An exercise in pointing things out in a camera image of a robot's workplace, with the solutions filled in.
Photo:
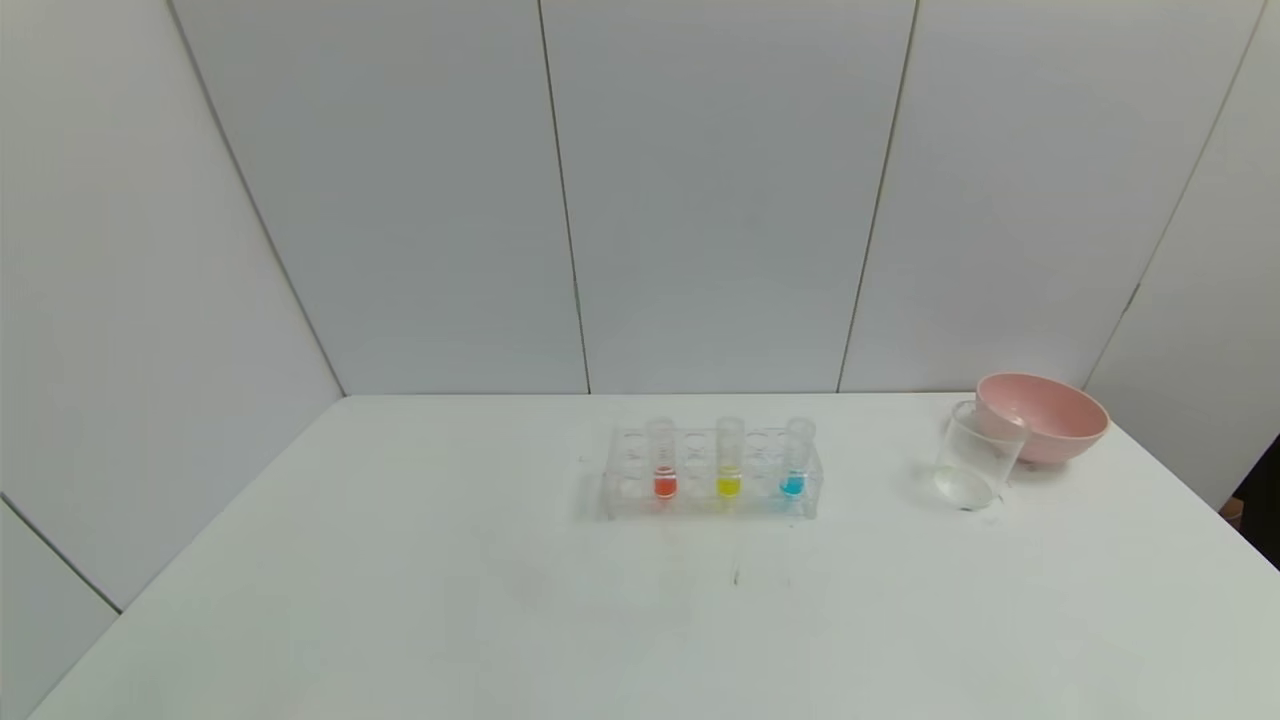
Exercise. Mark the clear glass beaker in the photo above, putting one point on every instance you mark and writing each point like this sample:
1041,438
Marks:
968,485

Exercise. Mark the test tube with blue pigment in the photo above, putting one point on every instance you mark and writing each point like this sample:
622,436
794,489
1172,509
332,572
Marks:
793,484

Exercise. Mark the test tube with yellow pigment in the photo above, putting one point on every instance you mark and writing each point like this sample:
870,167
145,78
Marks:
729,484

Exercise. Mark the test tube with red pigment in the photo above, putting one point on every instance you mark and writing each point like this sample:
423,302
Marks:
664,484

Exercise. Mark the clear plastic test tube rack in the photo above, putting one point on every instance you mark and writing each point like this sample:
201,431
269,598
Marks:
700,505

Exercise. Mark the pink bowl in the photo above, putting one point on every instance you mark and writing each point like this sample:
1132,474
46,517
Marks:
1060,420

